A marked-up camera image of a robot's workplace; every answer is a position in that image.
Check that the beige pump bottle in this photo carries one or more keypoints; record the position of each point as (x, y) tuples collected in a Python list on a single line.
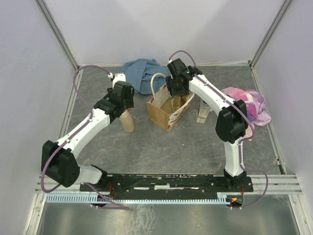
[(127, 122)]

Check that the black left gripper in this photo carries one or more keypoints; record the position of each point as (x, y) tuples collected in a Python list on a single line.
[(130, 101)]

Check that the clear square bottle black cap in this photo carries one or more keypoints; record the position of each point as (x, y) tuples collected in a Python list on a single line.
[(203, 110)]

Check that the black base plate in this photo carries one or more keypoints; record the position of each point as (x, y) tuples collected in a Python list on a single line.
[(206, 182)]

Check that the clear yellowish bottle white cap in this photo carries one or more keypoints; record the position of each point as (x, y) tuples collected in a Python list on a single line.
[(176, 102)]

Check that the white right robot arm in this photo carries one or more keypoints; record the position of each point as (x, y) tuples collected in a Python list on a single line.
[(231, 115)]

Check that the pink purple cloth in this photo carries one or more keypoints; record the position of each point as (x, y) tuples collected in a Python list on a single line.
[(255, 105)]

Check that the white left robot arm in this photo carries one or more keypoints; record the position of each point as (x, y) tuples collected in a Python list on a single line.
[(59, 158)]

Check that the watermelon print jute bag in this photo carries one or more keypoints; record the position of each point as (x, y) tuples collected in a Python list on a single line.
[(160, 109)]

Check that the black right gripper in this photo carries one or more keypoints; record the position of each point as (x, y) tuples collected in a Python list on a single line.
[(169, 81)]

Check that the blue cloth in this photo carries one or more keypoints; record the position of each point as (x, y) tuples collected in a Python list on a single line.
[(139, 74)]

